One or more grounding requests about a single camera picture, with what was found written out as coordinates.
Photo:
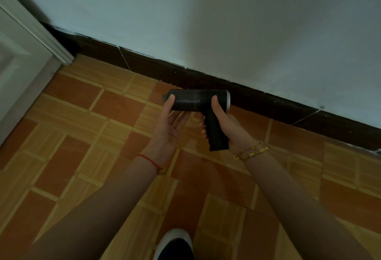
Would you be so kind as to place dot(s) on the white shoe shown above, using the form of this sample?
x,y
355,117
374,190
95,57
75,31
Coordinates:
x,y
175,237

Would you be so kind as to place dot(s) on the person's right thumb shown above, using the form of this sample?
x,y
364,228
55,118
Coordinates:
x,y
218,107

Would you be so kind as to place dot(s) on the person's left forearm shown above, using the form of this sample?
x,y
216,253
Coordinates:
x,y
98,212

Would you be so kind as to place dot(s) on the person's left thumb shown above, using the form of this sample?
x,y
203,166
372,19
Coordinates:
x,y
168,106

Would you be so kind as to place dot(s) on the dark baseboard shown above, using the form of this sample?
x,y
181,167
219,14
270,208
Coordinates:
x,y
268,102

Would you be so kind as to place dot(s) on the white door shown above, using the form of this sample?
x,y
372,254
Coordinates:
x,y
20,72

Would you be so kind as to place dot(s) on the person's right forearm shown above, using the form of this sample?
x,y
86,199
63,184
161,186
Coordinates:
x,y
297,209

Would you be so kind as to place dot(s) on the black hair dryer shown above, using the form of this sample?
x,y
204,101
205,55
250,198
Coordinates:
x,y
196,99

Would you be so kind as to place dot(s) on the person's right hand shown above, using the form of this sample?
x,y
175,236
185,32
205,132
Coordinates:
x,y
235,136

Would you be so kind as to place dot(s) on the person's left hand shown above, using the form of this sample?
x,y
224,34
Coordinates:
x,y
165,136

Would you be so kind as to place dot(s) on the white door frame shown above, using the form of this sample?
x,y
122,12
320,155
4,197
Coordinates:
x,y
38,30

